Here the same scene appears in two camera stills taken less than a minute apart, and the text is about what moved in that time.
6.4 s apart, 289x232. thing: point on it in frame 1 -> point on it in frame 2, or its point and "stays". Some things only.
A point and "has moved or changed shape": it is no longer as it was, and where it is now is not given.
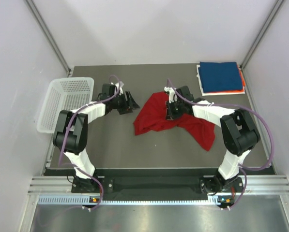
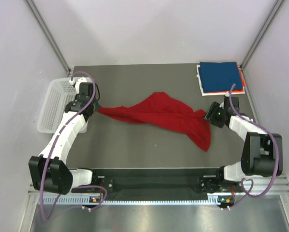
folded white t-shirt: [206, 94] stays
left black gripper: [125, 109] -> [97, 105]
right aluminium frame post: [277, 5] stays
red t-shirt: [150, 115] has moved or changed shape
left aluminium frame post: [56, 50] stays
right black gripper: [170, 116] -> [210, 114]
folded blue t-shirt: [216, 77] stays
